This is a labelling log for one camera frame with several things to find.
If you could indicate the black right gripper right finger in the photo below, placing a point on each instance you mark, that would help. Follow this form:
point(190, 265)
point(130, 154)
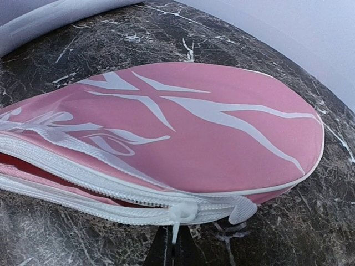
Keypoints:
point(185, 250)

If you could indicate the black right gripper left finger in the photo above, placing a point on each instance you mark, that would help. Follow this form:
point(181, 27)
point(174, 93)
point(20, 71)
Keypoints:
point(160, 250)

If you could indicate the pink racket cover bag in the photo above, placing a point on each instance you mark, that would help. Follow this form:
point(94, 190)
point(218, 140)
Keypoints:
point(162, 144)

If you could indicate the white shuttlecock tube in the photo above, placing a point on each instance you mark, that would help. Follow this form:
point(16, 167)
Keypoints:
point(23, 21)

